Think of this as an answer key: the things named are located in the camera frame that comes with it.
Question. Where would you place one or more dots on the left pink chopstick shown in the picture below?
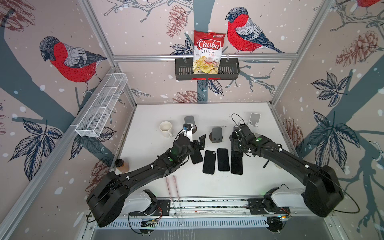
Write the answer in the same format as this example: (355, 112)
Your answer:
(171, 197)

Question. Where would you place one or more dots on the aluminium front rail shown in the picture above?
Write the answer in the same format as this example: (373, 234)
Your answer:
(218, 207)

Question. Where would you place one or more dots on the large black reflective phone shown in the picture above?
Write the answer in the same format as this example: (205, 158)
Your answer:
(209, 162)

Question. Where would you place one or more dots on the purple-edged black phone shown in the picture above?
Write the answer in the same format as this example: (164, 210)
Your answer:
(196, 157)

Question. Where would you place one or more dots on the wooden base phone stand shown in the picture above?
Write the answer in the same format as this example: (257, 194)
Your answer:
(216, 136)

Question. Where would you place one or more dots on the right pink chopstick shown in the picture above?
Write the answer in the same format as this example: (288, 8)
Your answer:
(180, 216)

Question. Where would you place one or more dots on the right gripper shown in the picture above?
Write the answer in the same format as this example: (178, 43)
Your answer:
(233, 144)

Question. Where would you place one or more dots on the black wire wall basket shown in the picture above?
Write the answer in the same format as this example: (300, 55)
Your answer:
(228, 70)

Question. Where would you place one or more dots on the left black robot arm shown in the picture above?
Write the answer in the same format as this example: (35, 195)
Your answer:
(107, 199)

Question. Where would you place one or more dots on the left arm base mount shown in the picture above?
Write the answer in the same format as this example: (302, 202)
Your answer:
(147, 204)

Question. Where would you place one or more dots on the pink chopstick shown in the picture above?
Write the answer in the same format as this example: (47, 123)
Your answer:
(171, 197)
(180, 216)

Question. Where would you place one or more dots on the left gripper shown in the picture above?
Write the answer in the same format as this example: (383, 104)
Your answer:
(201, 143)

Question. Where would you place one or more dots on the tall black phone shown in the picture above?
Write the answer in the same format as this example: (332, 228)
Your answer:
(235, 154)

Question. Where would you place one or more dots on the Chuba cassava chips bag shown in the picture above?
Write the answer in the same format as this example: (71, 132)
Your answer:
(208, 49)

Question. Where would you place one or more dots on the white ceramic mug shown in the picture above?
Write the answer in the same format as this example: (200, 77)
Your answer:
(166, 129)

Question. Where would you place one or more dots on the white wire mesh shelf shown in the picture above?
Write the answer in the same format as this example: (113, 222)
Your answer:
(98, 113)

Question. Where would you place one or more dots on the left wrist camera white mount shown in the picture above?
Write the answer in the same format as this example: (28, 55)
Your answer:
(188, 131)

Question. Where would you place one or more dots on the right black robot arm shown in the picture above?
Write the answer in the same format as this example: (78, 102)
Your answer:
(321, 191)

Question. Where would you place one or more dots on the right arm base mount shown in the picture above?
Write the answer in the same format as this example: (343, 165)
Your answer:
(266, 206)

